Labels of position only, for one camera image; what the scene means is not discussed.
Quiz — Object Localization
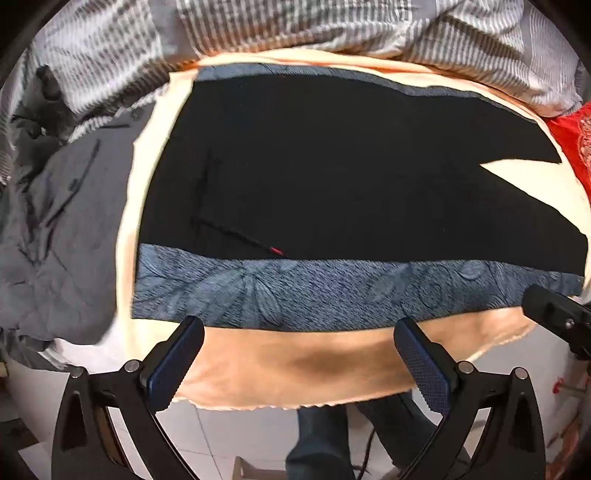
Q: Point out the black pants with blue trim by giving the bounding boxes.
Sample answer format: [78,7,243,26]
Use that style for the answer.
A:
[131,63,588,332]

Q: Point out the person's blue jeans legs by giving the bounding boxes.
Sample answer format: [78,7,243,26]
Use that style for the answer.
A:
[286,392,437,479]

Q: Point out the dark grey garment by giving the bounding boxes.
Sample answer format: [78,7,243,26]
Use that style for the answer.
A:
[1,66,153,371]

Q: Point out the red patterned cloth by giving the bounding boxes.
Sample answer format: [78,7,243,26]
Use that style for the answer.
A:
[546,102,591,200]

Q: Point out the grey white striped blanket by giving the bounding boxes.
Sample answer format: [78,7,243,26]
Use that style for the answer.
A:
[1,1,582,179]

